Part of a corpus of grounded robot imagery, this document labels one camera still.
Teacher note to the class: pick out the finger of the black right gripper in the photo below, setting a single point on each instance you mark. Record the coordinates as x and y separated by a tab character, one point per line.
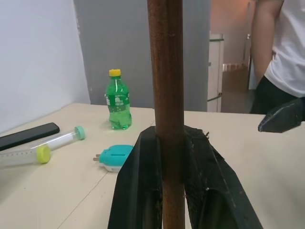
282	118

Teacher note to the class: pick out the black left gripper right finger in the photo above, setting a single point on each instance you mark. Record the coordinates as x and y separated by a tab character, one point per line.
214	183

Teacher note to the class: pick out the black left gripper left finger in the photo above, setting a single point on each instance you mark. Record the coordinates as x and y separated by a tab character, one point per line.
135	181

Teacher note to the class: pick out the brown wooden pole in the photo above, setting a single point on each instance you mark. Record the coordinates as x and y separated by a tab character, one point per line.
168	95

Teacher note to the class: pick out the teal and white plug device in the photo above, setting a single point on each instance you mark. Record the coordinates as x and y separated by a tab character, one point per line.
114	157

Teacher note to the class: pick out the person in white shirt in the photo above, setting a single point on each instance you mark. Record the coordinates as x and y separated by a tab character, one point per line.
281	47

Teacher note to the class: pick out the green plastic soda bottle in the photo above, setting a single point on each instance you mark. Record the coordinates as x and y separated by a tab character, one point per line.
117	102

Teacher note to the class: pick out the white cabinet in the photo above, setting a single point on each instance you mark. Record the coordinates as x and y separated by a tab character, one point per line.
214	71

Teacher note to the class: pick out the clear tube with teal cap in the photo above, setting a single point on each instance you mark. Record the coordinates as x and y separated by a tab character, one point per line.
64	137

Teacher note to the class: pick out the clear tube with yellow cap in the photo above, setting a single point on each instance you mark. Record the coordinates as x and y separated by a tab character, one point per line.
23	156

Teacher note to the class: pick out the black flat remote control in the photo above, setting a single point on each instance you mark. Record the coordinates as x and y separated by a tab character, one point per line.
26	136

